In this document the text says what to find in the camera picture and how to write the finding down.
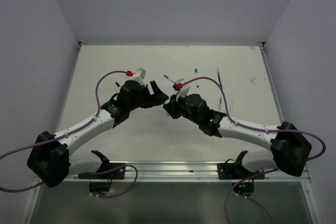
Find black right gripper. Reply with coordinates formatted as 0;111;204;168
164;91;201;125

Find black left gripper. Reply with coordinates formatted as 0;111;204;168
128;80;168;111

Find grey capped white marker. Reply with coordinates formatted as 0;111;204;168
164;74;175;83

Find pink capped white marker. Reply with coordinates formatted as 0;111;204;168
162;101;170;116

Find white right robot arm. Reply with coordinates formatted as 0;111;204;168
163;94;312;178

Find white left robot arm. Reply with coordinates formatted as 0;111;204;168
27;80;168;187

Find dark purple gel pen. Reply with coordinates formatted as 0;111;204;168
217;97;222;112

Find blue gel pen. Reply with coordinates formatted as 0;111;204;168
216;68;223;90

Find green capped white marker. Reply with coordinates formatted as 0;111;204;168
194;68;200;88

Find yellow capped white marker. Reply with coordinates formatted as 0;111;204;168
229;98;235;114

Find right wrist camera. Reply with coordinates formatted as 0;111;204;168
173;78;190;101

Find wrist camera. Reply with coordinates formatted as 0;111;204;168
131;68;146;86
173;78;190;101

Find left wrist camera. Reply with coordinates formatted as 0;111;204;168
131;68;146;86

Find aluminium front mounting rail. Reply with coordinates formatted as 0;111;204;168
66;159;310;183

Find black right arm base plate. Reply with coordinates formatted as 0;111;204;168
217;158;265;197

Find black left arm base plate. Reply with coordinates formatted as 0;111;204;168
78;167;125;196

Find aluminium table edge rail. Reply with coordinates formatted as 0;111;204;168
257;41;297;161

